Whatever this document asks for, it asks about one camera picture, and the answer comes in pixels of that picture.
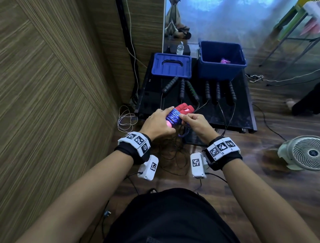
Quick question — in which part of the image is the blue plastic bin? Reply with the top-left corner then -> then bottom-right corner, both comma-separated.
197,40 -> 247,81

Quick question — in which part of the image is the red-handled blue jump rope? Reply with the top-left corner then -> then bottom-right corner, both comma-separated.
165,102 -> 195,138

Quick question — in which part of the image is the black pouch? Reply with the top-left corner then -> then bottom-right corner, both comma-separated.
164,44 -> 191,56

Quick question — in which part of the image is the black wristband with marker tags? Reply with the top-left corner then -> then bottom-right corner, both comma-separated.
114,131 -> 152,165
202,136 -> 243,172

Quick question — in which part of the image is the person's right hand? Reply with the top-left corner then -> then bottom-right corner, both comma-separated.
179,113 -> 220,145

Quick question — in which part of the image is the person's right forearm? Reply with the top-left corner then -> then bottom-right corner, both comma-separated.
222,159 -> 319,243

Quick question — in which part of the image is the black camera cable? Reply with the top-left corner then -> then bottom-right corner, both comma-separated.
80,171 -> 143,243
194,172 -> 228,192

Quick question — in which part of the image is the person's left forearm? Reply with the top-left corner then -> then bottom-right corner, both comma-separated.
16,150 -> 134,243

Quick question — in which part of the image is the black green-striped jump rope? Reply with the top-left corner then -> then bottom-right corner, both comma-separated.
160,76 -> 200,110

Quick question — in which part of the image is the person's left hand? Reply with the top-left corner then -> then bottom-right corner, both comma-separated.
139,106 -> 177,142

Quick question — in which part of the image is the black glossy low table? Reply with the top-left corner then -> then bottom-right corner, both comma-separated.
134,53 -> 258,134

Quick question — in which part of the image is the blue bin lid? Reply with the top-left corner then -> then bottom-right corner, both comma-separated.
151,52 -> 192,79

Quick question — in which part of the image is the person's black clothing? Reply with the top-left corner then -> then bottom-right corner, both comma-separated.
104,188 -> 240,243

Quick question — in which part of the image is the white wall cable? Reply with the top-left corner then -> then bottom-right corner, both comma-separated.
125,0 -> 148,100

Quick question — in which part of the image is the black floor cable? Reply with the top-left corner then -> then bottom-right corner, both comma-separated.
252,103 -> 287,142

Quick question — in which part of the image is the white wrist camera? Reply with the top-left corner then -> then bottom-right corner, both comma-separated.
190,153 -> 209,180
137,155 -> 159,181

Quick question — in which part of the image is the thin white hanging cable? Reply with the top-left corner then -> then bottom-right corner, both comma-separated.
245,69 -> 320,87

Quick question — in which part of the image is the white floor fan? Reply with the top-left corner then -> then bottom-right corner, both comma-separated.
277,135 -> 320,172

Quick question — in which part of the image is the white cable coil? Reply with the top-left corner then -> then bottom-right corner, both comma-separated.
117,105 -> 138,133

